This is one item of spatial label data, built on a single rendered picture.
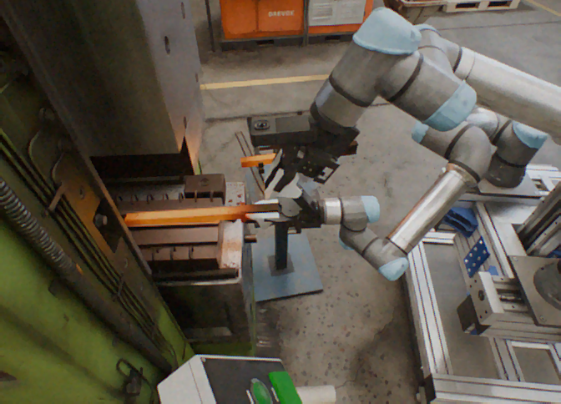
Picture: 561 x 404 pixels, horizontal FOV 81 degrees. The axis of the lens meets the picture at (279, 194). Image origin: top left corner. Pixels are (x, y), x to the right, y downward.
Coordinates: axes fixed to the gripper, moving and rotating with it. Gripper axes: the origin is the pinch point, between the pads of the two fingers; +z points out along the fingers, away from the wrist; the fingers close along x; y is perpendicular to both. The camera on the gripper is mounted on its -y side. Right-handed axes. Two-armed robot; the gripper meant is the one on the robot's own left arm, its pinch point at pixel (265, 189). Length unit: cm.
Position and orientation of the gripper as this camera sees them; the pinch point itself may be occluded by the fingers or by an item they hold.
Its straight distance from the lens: 63.4
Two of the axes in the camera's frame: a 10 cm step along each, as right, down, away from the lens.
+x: -0.5, -7.3, 6.8
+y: 8.9, 2.8, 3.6
